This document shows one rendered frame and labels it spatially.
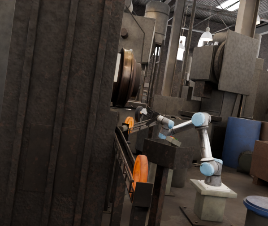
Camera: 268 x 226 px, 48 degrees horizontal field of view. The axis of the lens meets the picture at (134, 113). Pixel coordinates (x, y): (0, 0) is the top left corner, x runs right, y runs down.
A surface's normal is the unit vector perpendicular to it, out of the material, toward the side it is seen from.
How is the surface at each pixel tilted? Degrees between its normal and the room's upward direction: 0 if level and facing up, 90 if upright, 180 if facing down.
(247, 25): 90
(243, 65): 90
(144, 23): 90
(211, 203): 90
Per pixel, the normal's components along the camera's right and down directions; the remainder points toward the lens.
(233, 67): 0.50, 0.12
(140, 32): -0.06, 0.04
